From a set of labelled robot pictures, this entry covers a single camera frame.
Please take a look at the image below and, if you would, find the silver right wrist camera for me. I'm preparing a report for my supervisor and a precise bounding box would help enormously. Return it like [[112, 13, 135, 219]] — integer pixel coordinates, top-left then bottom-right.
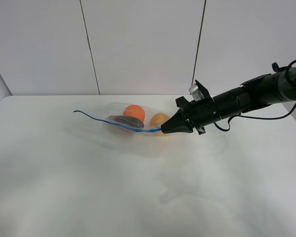
[[188, 80, 211, 101]]

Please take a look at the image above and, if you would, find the purple eggplant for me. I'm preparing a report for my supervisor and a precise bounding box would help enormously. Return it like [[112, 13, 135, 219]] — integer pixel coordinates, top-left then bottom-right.
[[108, 116, 144, 128]]

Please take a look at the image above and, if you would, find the yellow pear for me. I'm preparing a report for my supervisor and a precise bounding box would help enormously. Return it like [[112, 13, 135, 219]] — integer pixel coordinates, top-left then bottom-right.
[[150, 113, 170, 129]]

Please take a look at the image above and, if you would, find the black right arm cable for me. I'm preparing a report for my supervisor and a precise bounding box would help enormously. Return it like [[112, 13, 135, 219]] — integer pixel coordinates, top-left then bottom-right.
[[213, 57, 296, 132]]

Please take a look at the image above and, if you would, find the clear zip bag blue seal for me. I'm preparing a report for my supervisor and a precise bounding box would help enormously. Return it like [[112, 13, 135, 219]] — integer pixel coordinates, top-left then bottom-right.
[[73, 102, 162, 135]]

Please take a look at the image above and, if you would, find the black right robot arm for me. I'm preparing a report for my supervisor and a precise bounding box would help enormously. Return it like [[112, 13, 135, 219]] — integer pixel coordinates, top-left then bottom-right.
[[161, 67, 296, 134]]

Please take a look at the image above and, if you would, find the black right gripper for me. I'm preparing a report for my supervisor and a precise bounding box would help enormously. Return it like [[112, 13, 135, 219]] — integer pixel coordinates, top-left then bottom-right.
[[161, 96, 221, 135]]

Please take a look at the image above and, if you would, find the orange fruit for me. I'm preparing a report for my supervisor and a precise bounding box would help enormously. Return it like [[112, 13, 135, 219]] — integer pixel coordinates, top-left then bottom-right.
[[123, 105, 146, 122]]

